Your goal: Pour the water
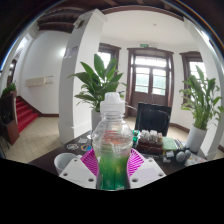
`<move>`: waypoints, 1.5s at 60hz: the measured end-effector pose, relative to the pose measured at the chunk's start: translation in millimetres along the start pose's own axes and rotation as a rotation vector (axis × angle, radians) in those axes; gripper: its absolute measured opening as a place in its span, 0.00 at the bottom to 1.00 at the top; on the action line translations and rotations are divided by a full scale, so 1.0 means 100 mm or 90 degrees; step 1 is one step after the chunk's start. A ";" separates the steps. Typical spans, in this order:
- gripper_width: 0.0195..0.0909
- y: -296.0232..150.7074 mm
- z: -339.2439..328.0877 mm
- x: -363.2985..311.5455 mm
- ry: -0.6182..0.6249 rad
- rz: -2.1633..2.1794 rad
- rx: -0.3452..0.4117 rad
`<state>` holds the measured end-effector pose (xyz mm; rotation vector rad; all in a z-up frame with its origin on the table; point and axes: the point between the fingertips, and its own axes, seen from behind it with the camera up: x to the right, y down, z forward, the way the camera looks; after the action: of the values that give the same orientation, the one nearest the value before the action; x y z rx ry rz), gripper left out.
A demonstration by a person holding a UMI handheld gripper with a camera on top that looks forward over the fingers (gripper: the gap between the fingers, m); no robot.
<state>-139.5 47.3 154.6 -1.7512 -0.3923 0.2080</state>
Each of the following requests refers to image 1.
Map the dark framed window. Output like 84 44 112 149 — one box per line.
179 50 208 101
97 42 122 73

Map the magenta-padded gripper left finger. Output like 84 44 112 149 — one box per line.
59 148 101 190

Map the green notebook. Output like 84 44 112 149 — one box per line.
162 136 178 152

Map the grey ball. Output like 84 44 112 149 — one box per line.
183 148 193 160
175 149 188 164

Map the red carpeted staircase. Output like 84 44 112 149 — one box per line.
14 95 40 134

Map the black office chair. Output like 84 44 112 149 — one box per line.
134 102 173 137

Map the potted plant in white pot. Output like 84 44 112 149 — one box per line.
68 53 128 133
179 64 224 155

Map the clear bottle with green drink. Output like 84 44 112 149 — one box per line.
91 92 135 192

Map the white mug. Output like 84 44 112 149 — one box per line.
53 152 80 175

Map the printed magazine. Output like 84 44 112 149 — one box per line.
184 153 208 167

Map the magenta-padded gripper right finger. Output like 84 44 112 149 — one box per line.
127 148 167 190

